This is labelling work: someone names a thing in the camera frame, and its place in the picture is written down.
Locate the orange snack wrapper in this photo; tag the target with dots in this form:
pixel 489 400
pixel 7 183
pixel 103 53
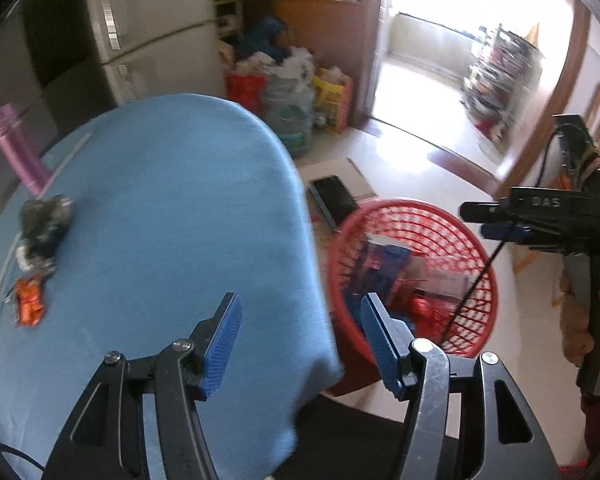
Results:
pixel 29 300

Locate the purple thermos bottle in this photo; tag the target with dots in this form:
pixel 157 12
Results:
pixel 28 167

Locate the wooden shelf cabinet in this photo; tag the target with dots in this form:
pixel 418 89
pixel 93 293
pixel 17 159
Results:
pixel 338 33

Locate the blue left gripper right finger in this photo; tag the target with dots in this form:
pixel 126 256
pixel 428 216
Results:
pixel 391 352

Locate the red plastic bag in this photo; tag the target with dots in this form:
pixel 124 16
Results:
pixel 429 310

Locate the orange red medicine box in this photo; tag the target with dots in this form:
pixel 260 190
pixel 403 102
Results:
pixel 414 274

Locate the white medicine box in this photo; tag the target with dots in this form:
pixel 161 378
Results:
pixel 447 285

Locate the blue crushed carton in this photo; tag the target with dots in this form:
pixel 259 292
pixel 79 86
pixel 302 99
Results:
pixel 384 267

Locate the long white stick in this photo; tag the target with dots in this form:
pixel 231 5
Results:
pixel 10 271

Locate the red bag on floor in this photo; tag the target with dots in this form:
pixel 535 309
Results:
pixel 245 90

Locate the yellow red paper bag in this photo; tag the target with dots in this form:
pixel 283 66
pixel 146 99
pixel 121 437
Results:
pixel 333 97

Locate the cardboard box on floor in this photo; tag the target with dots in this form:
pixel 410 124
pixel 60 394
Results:
pixel 346 170

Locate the black plastic bag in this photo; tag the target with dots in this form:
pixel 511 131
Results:
pixel 44 225

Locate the person's right hand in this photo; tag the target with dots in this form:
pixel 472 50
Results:
pixel 577 341

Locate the silver two-door refrigerator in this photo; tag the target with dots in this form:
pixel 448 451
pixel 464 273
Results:
pixel 157 47

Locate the grey multi-door refrigerator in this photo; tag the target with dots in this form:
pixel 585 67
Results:
pixel 19 86

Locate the large clear water jug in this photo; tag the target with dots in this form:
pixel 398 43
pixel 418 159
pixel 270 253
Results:
pixel 287 108

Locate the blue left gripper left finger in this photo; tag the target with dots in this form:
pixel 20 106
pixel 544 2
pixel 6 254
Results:
pixel 217 337

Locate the blue tablecloth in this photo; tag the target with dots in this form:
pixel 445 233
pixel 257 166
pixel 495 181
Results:
pixel 179 201

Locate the red mesh waste basket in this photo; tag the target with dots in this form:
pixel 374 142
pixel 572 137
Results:
pixel 429 231

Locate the metal rack outside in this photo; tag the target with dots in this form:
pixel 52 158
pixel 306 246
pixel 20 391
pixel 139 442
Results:
pixel 505 70

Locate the blue plastic bag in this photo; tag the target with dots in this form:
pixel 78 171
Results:
pixel 370 304

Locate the black smartphone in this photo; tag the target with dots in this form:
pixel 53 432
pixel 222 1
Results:
pixel 333 200

